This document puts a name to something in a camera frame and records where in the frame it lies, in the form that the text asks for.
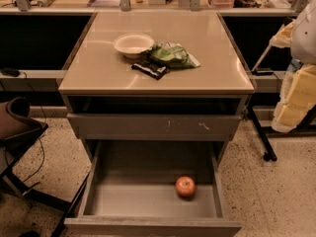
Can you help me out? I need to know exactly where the white stick with black base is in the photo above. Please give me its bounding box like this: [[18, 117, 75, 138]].
[[251, 24, 284, 74]]

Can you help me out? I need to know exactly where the black table leg frame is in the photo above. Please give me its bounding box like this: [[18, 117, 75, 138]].
[[247, 106, 316, 162]]

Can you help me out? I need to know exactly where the green chip bag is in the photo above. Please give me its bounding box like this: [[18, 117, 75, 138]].
[[146, 42, 200, 69]]

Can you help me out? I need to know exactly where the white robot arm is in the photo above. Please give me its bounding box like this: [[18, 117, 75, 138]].
[[270, 0, 316, 132]]

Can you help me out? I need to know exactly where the black snack wrapper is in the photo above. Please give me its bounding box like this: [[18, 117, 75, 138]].
[[131, 60, 169, 80]]

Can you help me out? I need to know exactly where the closed grey top drawer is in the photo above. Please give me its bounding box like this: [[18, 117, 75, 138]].
[[67, 114, 241, 141]]

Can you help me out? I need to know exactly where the white paper bowl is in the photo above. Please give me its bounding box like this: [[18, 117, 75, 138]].
[[113, 34, 154, 58]]

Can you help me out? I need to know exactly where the brown office chair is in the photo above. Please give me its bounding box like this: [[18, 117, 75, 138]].
[[0, 97, 70, 211]]

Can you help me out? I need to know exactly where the black device on ledge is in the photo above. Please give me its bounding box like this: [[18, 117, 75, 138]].
[[0, 68, 21, 77]]

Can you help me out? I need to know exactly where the grey drawer cabinet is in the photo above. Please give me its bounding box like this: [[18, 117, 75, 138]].
[[59, 10, 254, 158]]

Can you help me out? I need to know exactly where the black cable on floor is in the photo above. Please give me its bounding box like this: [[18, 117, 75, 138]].
[[20, 72, 47, 184]]

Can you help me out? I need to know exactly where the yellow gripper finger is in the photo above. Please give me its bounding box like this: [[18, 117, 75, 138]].
[[270, 21, 295, 48], [272, 64, 316, 132]]

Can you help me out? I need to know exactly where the red apple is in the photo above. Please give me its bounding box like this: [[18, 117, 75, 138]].
[[176, 176, 196, 198]]

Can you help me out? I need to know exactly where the open grey middle drawer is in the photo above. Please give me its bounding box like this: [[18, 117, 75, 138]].
[[65, 141, 241, 237]]

